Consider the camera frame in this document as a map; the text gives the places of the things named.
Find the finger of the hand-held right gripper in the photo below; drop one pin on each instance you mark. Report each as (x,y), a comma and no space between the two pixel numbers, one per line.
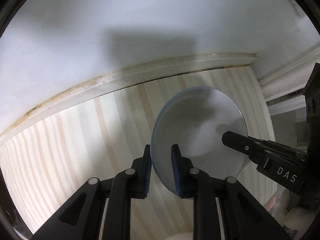
(240,145)

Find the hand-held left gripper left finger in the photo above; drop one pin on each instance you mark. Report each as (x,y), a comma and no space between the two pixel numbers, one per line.
(147,166)

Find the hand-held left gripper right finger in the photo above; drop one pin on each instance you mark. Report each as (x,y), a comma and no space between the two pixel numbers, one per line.
(176,171)

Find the grey-blue round plate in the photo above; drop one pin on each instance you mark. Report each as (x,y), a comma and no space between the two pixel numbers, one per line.
(200,120)

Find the person's right hand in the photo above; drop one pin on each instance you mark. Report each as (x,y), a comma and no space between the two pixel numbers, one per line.
(295,215)

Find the glass sliding door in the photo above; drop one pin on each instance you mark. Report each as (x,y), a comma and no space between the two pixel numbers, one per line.
(287,125)

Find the white counter backsplash strip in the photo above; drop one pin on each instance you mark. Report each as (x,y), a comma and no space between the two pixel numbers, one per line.
(112,80)

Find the white door frame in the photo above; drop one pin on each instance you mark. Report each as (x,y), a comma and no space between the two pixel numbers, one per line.
(280,80)

